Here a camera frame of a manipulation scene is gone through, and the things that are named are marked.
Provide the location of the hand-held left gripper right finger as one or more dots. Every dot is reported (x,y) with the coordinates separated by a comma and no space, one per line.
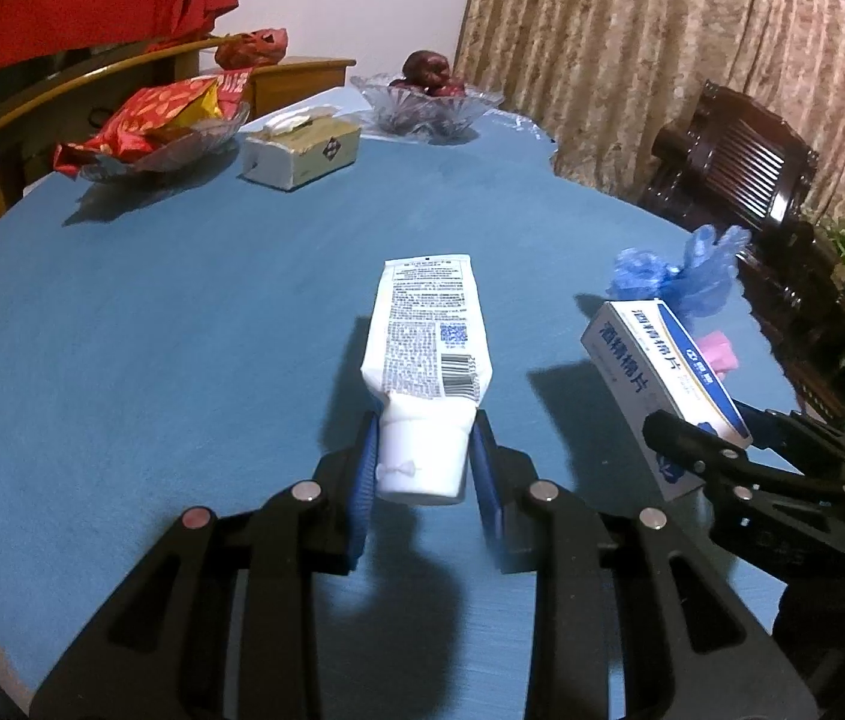
(484,480)

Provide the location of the tissue box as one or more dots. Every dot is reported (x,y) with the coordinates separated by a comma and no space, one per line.
(295,154)

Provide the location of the red snack packet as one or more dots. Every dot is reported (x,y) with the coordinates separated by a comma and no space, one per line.
(130,124)

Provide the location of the glass fruit bowl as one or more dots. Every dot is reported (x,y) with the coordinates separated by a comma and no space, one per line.
(422,116)

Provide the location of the light wooden cabinet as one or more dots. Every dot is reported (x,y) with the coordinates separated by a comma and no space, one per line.
(295,82)

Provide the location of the orange red bag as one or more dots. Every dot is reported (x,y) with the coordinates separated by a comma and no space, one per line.
(250,49)

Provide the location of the beige patterned curtain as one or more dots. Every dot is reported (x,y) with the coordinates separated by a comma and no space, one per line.
(654,30)

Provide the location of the yellow snack packet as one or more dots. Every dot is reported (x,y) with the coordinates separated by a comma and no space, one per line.
(193,109)

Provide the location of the blue and white box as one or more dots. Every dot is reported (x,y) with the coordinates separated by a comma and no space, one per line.
(647,367)

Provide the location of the dark wooden side table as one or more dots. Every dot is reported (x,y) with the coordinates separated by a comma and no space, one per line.
(804,330)

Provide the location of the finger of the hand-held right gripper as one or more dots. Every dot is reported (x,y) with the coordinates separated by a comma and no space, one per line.
(812,446)
(684,446)

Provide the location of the heap of dark red fruit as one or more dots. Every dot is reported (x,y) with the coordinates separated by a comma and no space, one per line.
(426,67)

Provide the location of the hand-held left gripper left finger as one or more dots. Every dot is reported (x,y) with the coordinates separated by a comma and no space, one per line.
(364,480)

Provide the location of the pink packet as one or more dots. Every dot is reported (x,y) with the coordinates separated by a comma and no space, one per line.
(718,352)

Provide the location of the dark wooden armchair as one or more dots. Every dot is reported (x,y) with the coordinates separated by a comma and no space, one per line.
(737,157)

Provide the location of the white toothpaste tube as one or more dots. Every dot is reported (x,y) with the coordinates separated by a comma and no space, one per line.
(422,330)

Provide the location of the blue plastic bag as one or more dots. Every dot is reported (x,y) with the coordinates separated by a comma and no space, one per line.
(681,274)

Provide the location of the glass snack bowl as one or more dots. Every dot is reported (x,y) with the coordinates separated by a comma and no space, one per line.
(190,146)

